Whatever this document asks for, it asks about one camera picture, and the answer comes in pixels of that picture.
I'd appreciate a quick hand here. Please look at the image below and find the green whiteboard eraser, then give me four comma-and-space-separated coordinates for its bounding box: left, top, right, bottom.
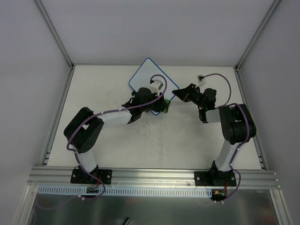
162, 99, 171, 113

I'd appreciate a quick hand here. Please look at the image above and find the blue framed whiteboard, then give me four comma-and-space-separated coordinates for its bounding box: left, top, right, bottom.
128, 58, 179, 115

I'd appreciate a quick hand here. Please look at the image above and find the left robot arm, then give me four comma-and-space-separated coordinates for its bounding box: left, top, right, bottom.
63, 87, 170, 184

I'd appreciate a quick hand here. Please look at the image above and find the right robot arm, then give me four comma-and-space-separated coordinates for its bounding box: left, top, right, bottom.
172, 84, 256, 187

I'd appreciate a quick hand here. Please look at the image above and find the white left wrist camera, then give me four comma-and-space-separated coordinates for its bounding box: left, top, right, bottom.
149, 80, 164, 94

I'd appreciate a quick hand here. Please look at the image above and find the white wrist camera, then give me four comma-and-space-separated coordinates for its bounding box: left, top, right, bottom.
197, 75, 206, 87
149, 80, 164, 94

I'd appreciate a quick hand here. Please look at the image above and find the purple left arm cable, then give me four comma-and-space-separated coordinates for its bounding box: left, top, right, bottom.
35, 74, 167, 210

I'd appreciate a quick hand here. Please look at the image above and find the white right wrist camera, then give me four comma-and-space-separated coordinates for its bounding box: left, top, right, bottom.
197, 75, 206, 87

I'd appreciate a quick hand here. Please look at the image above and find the left aluminium frame post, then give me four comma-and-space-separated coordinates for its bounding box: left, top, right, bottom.
33, 0, 74, 69

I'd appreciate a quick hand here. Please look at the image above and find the aluminium frame post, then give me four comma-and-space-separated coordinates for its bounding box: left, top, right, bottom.
33, 0, 74, 69
235, 0, 282, 72

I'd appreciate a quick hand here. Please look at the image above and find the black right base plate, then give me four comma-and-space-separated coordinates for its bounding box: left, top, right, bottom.
194, 170, 237, 187

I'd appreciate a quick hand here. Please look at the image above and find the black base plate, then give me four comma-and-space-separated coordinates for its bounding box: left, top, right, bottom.
194, 170, 237, 187
70, 167, 112, 185

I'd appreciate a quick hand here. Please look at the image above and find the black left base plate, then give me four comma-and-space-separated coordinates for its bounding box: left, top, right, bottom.
70, 167, 112, 185

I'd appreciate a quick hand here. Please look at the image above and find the white slotted cable duct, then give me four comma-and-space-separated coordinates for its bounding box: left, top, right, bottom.
37, 185, 212, 198

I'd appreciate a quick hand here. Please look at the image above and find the right aluminium frame post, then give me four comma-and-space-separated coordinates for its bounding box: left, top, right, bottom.
235, 0, 282, 72

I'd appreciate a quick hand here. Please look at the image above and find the aluminium mounting rail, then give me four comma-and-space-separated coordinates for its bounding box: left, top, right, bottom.
27, 166, 281, 189

